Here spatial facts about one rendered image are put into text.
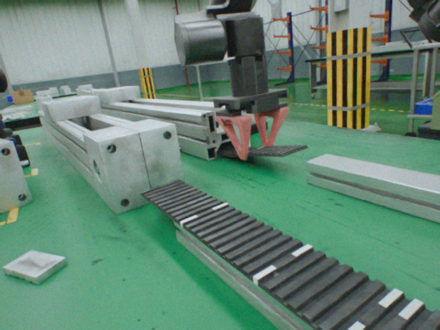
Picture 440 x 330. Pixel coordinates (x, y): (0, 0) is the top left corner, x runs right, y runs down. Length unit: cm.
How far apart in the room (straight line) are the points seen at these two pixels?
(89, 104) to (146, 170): 42
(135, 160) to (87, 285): 16
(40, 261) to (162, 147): 18
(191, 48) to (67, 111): 42
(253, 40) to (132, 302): 36
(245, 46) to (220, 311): 34
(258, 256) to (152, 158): 23
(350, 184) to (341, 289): 21
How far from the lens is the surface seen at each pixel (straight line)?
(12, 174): 53
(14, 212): 53
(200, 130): 55
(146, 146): 40
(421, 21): 77
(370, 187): 37
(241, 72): 46
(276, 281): 20
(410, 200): 36
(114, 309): 26
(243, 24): 46
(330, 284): 20
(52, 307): 29
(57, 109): 78
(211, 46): 44
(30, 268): 34
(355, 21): 368
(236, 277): 24
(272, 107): 48
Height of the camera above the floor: 94
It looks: 18 degrees down
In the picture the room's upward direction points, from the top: 8 degrees counter-clockwise
